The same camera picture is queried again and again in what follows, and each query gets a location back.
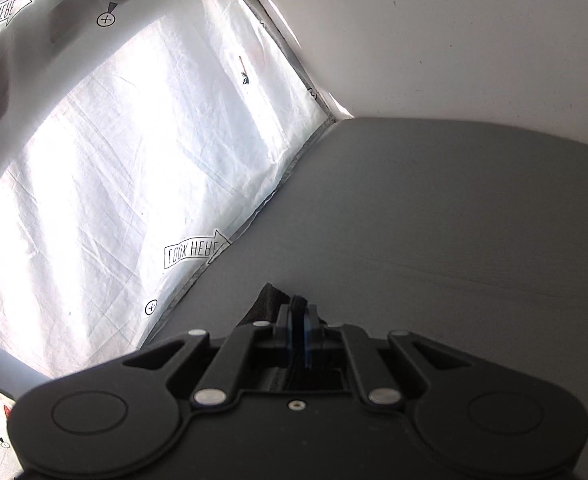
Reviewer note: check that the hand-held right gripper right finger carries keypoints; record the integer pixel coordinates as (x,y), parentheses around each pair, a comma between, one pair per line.
(313,335)

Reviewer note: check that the black garment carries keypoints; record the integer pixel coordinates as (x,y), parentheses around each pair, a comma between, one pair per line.
(269,305)

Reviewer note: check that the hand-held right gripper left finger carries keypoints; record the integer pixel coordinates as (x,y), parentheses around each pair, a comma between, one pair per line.
(294,335)

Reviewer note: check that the printed white sheet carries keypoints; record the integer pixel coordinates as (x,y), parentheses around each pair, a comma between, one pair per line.
(98,160)

